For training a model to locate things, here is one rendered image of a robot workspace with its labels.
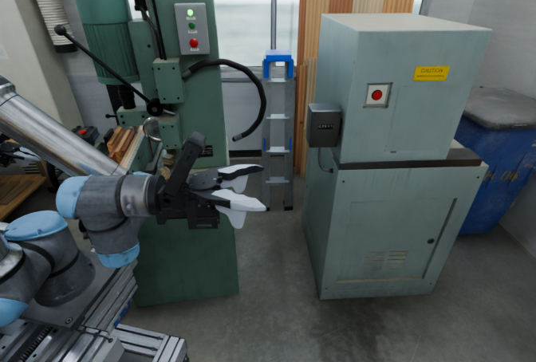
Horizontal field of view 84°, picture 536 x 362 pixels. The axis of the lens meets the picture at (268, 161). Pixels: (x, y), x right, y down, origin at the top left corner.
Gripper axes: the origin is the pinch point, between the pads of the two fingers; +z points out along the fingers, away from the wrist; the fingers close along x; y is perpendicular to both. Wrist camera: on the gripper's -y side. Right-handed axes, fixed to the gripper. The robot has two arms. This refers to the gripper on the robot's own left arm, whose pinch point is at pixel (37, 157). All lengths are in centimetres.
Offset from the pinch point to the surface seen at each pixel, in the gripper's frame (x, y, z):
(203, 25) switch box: 10, -83, 40
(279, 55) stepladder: -63, -81, 88
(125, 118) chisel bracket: -3.6, -31.5, 26.1
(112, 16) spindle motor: 1, -69, 11
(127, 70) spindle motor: 0, -53, 21
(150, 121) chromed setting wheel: 7, -40, 36
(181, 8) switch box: 10, -84, 31
